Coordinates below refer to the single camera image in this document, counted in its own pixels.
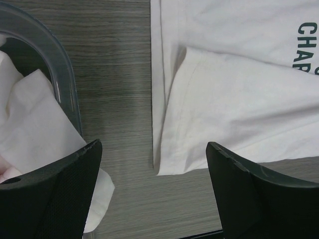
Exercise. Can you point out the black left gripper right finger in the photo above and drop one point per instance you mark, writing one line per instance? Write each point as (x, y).
(255, 202)

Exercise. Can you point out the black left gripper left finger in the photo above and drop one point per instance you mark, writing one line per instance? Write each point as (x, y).
(53, 201)

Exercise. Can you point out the white and green raglan shirt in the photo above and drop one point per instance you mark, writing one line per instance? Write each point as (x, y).
(242, 73)

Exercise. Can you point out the white t shirt in bin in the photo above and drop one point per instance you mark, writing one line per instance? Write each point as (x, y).
(35, 131)

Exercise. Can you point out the clear plastic bin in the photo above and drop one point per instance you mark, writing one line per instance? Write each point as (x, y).
(32, 46)

